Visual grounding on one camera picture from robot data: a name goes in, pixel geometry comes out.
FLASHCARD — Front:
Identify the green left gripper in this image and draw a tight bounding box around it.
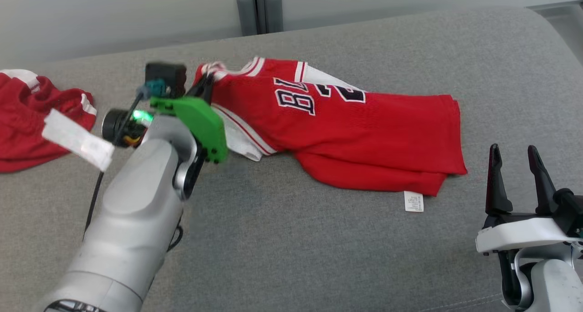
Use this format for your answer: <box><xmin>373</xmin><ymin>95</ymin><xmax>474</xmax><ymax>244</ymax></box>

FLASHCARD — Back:
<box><xmin>150</xmin><ymin>73</ymin><xmax>228</xmax><ymax>163</ymax></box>

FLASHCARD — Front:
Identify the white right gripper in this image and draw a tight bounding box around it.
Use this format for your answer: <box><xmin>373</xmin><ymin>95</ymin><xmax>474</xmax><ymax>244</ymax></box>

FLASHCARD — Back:
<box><xmin>476</xmin><ymin>143</ymin><xmax>583</xmax><ymax>253</ymax></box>

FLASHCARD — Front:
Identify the red basketball jersey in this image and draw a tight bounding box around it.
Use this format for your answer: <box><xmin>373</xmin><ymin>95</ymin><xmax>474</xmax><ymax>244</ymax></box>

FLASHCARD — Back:
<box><xmin>192</xmin><ymin>56</ymin><xmax>468</xmax><ymax>212</ymax></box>

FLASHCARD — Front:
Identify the red shorts white trim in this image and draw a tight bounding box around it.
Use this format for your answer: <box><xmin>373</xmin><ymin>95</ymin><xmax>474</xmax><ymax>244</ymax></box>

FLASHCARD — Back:
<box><xmin>0</xmin><ymin>69</ymin><xmax>97</xmax><ymax>174</ymax></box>

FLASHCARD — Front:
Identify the white tape label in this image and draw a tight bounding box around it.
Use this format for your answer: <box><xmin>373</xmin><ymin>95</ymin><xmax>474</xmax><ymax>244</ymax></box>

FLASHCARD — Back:
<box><xmin>42</xmin><ymin>108</ymin><xmax>115</xmax><ymax>172</ymax></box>

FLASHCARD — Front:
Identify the grey vertical post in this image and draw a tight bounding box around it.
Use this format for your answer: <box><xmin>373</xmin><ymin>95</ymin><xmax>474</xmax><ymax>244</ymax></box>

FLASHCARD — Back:
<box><xmin>236</xmin><ymin>0</ymin><xmax>284</xmax><ymax>36</ymax></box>

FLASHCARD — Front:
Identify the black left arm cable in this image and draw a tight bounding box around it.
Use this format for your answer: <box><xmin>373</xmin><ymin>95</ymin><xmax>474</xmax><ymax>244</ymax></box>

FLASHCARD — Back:
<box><xmin>83</xmin><ymin>80</ymin><xmax>165</xmax><ymax>242</ymax></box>

